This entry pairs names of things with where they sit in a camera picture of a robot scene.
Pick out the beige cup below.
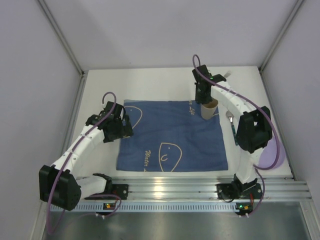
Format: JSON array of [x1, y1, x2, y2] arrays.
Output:
[[200, 98, 219, 120]]

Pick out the fork with green handle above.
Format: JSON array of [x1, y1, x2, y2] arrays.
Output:
[[224, 71, 232, 79]]

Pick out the spoon with green handle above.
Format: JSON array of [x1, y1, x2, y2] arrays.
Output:
[[225, 110, 238, 146]]

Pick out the blue cloth placemat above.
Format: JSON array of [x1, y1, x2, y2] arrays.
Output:
[[116, 100, 228, 173]]

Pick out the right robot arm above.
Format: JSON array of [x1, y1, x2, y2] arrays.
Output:
[[192, 65, 273, 185]]

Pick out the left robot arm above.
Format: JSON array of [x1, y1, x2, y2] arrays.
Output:
[[38, 101, 134, 211]]

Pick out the purple plate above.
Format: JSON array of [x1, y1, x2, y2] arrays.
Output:
[[257, 137, 286, 169]]

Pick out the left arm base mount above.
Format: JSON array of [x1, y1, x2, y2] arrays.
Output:
[[85, 184, 129, 200]]

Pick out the aluminium rail frame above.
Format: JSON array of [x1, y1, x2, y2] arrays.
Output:
[[112, 176, 312, 202]]

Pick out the perforated cable duct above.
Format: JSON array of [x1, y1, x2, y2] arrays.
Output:
[[72, 201, 253, 213]]

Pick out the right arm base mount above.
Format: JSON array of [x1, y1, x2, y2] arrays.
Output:
[[216, 174, 263, 203]]

